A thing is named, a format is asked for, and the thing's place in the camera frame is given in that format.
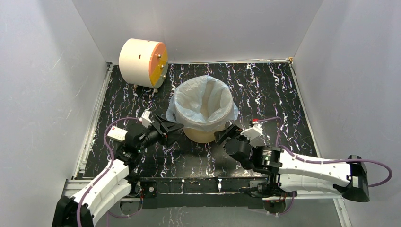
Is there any translucent blue plastic trash bag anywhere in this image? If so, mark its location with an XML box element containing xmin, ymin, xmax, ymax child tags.
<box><xmin>166</xmin><ymin>75</ymin><xmax>239</xmax><ymax>133</ymax></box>

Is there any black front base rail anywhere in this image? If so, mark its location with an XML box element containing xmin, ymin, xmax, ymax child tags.
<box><xmin>119</xmin><ymin>177</ymin><xmax>298</xmax><ymax>215</ymax></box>

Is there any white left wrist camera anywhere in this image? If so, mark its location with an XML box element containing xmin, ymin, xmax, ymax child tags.
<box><xmin>139</xmin><ymin>110</ymin><xmax>153</xmax><ymax>128</ymax></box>

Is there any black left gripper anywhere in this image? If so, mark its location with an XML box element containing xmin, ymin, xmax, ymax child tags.
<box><xmin>137</xmin><ymin>115</ymin><xmax>184</xmax><ymax>152</ymax></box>

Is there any beige round trash bin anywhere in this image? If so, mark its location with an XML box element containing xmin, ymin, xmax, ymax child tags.
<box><xmin>175</xmin><ymin>78</ymin><xmax>234</xmax><ymax>144</ymax></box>

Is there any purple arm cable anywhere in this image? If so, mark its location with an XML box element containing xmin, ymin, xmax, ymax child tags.
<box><xmin>252</xmin><ymin>116</ymin><xmax>393</xmax><ymax>189</ymax></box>
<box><xmin>76</xmin><ymin>117</ymin><xmax>145</xmax><ymax>227</ymax></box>

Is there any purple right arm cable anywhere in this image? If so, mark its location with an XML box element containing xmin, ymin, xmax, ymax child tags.
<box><xmin>252</xmin><ymin>116</ymin><xmax>393</xmax><ymax>189</ymax></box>

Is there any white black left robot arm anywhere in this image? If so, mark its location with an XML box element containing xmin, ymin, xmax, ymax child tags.
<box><xmin>52</xmin><ymin>122</ymin><xmax>177</xmax><ymax>227</ymax></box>

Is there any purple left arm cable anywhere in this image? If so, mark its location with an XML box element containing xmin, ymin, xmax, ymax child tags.
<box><xmin>76</xmin><ymin>117</ymin><xmax>145</xmax><ymax>227</ymax></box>

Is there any white trash bag box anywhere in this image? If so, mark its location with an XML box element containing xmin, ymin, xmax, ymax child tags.
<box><xmin>107</xmin><ymin>126</ymin><xmax>128</xmax><ymax>142</ymax></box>

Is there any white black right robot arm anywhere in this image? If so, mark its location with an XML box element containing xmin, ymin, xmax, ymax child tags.
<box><xmin>214</xmin><ymin>120</ymin><xmax>370</xmax><ymax>202</ymax></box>

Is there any white cylinder with orange face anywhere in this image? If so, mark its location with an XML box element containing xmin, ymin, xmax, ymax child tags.
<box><xmin>119</xmin><ymin>38</ymin><xmax>168</xmax><ymax>89</ymax></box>

